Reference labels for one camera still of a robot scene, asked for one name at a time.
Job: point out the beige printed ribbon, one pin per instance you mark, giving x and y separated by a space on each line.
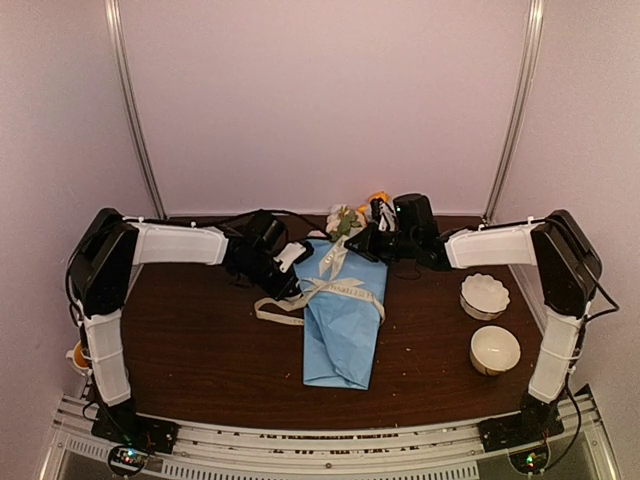
339 288

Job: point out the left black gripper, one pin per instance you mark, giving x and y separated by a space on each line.
280 290

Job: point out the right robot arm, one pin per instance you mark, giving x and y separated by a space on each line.
569 270

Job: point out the front aluminium rail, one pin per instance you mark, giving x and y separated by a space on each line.
441 451

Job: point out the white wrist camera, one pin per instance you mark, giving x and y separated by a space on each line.
383 215
293 253

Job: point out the orange fake flower stem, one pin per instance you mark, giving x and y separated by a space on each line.
375 197

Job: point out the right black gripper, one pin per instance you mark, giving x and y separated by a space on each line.
368 247

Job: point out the cream rose fake flower stem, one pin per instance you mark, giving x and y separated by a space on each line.
343 220

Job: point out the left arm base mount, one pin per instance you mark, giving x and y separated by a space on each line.
147 434

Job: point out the blue wrapping paper sheet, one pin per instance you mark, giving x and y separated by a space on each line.
338 357

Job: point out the patterned cup orange inside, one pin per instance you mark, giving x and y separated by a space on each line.
77 361

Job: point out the aluminium frame post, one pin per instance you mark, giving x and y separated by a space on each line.
528 64
117 37

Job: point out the scalloped white bowl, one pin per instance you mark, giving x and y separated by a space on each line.
483 297

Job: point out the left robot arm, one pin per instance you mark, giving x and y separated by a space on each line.
100 274

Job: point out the right aluminium frame post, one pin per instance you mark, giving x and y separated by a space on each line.
528 64

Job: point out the left aluminium frame post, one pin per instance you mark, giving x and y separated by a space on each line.
117 37

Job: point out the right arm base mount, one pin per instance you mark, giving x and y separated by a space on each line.
509 431

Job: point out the round white bowl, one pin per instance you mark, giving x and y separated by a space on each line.
494 350

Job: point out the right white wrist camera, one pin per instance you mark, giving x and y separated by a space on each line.
383 215

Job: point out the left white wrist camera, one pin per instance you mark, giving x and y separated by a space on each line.
293 253

